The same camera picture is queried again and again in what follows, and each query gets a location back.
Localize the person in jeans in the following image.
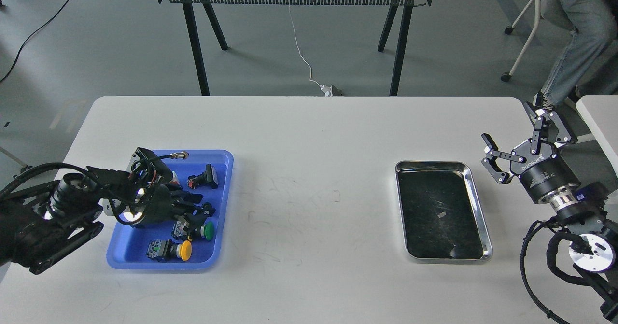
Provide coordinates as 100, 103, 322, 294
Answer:
533, 0, 618, 111

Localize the green push button switch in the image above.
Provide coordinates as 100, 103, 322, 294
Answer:
171, 221, 216, 242

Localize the white side table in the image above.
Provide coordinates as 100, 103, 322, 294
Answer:
576, 95, 618, 174

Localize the black switch module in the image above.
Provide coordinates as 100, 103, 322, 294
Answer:
187, 163, 219, 189

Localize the black Robotiq body image right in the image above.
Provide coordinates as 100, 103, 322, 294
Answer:
511, 141, 581, 204

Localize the blue plastic tray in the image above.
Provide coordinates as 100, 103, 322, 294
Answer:
102, 147, 233, 271

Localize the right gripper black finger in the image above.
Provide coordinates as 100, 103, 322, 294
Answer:
524, 103, 578, 155
481, 133, 525, 184

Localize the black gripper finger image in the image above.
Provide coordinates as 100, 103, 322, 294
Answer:
174, 202, 216, 225
170, 188, 203, 207

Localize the white rolling chair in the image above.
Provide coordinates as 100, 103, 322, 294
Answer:
500, 0, 574, 82

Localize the white cable with plug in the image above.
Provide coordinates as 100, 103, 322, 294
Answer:
288, 4, 343, 97

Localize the yellow push button switch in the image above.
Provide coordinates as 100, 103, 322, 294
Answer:
145, 239, 193, 262

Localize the silver metal tray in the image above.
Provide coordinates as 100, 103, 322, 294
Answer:
395, 161, 493, 264

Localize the black floor cable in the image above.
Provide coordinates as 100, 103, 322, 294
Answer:
0, 0, 133, 83

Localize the black Robotiq body image left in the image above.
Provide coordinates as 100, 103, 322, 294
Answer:
117, 172, 182, 227

